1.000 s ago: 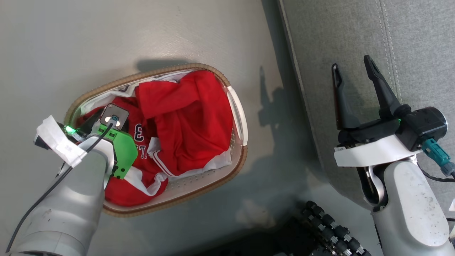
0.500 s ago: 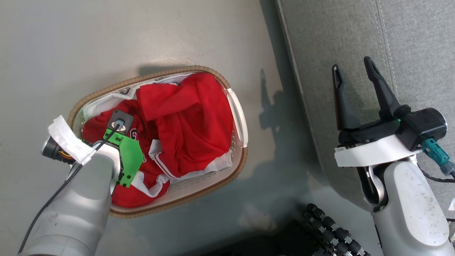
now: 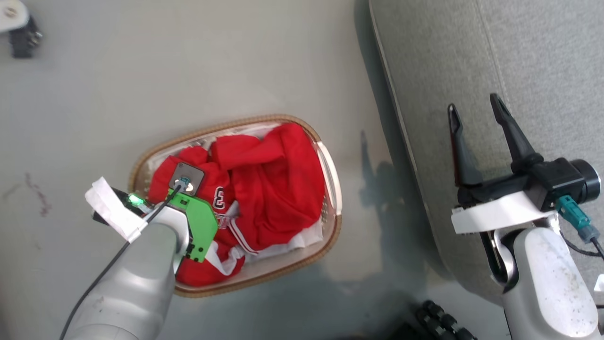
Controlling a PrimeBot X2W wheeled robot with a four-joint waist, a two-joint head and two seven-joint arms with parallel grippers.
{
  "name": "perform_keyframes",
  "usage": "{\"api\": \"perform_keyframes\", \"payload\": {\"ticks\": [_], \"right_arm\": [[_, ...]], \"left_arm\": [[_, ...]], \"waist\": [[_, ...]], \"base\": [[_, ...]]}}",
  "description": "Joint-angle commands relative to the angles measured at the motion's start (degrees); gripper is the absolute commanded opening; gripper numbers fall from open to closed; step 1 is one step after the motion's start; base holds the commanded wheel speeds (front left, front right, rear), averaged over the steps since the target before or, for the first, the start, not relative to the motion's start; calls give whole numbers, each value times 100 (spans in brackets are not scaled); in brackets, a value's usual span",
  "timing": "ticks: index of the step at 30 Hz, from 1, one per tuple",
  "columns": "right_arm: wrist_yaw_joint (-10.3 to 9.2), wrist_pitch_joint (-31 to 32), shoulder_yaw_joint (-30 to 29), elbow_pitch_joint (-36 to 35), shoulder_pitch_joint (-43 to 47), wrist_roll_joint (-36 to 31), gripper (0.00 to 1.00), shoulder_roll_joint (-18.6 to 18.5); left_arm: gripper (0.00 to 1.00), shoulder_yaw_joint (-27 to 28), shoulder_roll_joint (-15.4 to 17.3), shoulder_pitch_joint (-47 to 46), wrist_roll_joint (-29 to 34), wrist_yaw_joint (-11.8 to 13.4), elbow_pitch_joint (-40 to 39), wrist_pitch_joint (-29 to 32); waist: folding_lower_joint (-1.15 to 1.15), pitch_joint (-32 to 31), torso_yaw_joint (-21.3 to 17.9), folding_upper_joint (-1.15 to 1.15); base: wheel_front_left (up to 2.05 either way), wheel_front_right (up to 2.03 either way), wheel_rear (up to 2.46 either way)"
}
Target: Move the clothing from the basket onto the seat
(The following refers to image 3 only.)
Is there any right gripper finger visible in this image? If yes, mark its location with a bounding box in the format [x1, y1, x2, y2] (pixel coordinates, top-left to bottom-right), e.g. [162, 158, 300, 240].
[447, 103, 483, 187]
[490, 93, 544, 173]

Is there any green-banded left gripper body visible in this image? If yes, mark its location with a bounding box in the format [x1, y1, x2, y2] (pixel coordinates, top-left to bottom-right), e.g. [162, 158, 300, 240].
[85, 177, 218, 263]

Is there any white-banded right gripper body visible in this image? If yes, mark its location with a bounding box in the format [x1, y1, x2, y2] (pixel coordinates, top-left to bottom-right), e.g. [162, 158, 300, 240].
[451, 173, 558, 235]

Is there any red sports jersey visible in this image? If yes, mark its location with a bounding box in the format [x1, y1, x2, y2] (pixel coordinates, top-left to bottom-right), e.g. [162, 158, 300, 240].
[148, 123, 326, 288]

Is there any white basket liner cloth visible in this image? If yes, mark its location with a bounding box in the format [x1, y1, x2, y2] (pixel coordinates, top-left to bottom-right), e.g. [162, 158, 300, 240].
[245, 222, 326, 265]

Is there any white basket with brown rim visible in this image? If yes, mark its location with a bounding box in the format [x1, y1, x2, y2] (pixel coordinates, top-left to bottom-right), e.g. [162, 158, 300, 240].
[128, 113, 343, 298]

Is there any grey fabric sofa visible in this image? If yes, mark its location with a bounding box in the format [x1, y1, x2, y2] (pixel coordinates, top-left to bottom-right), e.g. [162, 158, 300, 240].
[368, 0, 604, 307]

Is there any teal right camera plug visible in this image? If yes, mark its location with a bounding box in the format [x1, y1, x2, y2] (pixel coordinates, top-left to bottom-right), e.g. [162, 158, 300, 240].
[555, 195, 601, 244]

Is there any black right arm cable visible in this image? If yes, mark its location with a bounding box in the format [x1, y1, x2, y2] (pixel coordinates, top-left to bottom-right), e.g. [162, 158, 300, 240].
[561, 231, 604, 260]

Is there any black corrugated cable conduit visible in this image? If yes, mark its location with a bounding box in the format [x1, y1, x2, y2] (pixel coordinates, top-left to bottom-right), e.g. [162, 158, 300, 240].
[392, 300, 477, 340]

